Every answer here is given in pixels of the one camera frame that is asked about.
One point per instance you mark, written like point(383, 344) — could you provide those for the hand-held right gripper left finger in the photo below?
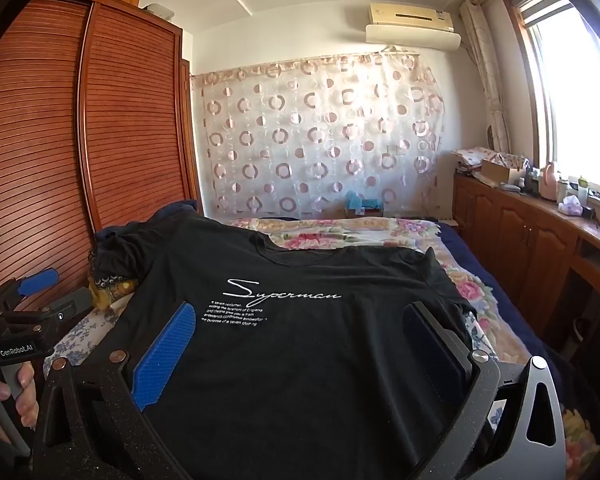
point(165, 355)

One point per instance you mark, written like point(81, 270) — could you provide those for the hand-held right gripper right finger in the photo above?
point(425, 355)

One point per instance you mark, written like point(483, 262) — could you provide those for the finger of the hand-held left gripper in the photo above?
point(65, 310)
point(37, 280)

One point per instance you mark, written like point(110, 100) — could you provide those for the black printed t-shirt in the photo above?
point(290, 360)

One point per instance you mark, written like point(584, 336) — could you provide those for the person's left hand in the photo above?
point(27, 390)

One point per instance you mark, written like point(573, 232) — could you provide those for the yellow patterned folded garment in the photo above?
point(112, 295)

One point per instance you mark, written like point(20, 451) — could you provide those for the floral patterned bed cover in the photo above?
point(107, 279)

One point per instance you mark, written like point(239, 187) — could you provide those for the navy blue bedsheet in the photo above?
point(500, 280)

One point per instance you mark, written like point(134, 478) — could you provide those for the pink floral blanket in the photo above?
point(360, 232)

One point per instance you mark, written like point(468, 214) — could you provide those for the wooden louvred wardrobe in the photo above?
point(45, 135)

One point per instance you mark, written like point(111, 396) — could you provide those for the navy blue folded garment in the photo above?
point(177, 209)

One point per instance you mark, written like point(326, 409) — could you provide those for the wooden cabinet counter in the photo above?
point(520, 240)

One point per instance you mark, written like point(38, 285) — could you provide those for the teal box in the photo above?
point(362, 204)

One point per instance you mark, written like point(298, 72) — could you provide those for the yellow floral quilt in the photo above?
point(577, 440)

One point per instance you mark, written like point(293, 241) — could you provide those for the cardboard box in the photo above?
point(497, 172)

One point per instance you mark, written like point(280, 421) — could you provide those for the floral cloth bundle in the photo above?
point(480, 155)

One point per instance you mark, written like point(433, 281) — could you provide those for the purple tissue pack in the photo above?
point(571, 206)

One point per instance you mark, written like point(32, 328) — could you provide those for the pink bottle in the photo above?
point(549, 185)

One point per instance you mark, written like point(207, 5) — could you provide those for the green-capped bottle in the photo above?
point(583, 190)

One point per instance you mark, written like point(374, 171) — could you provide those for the sheer circle-patterned curtain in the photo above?
point(320, 135)

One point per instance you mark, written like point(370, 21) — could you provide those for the floral window curtain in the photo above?
point(487, 75)

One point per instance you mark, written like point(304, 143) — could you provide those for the white storage box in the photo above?
point(157, 10)

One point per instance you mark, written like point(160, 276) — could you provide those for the window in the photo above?
point(575, 100)

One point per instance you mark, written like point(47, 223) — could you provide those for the cream wall air conditioner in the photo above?
point(410, 14)

